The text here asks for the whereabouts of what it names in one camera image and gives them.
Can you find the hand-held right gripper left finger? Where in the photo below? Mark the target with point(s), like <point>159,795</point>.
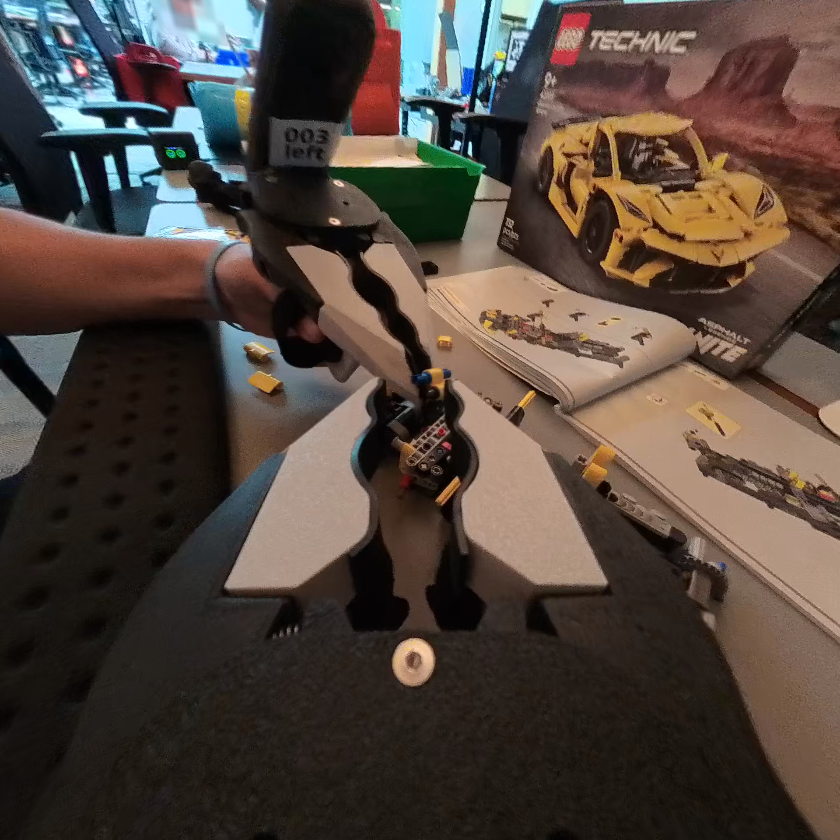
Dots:
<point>302,512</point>

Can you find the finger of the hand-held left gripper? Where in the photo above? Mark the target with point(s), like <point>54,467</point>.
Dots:
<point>407,289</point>
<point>348,328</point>

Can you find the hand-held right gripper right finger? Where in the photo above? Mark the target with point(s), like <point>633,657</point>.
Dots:
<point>525,518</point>

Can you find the yellow lego connector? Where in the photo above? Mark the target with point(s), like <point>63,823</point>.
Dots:
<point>436,380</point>

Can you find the black yellow lego car chassis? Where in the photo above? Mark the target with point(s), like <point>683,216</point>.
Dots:
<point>426,446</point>

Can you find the yellow curved lego panel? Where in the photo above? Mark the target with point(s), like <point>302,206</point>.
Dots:
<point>259,350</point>
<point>266,383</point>

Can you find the lego set box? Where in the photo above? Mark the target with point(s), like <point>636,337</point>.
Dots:
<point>656,197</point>

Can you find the person's left hand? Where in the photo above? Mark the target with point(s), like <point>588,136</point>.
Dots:
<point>246,295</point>

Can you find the green plastic bin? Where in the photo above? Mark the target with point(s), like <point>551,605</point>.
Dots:
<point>407,197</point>

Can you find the grey wristband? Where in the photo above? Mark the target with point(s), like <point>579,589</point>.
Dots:
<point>213,282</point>

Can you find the teal padded seat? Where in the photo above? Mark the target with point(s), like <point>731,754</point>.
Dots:
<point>210,111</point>

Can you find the open instruction booklet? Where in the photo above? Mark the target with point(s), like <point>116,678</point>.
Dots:
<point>656,459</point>

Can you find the black device with green display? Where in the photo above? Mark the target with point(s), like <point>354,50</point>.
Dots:
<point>174,151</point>

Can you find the red armchair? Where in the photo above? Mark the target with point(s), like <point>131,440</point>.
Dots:
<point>377,79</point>

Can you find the black pole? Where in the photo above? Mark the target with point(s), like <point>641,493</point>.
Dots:
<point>480,52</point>

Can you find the white wooden document stand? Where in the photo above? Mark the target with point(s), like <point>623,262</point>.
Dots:
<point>830,420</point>

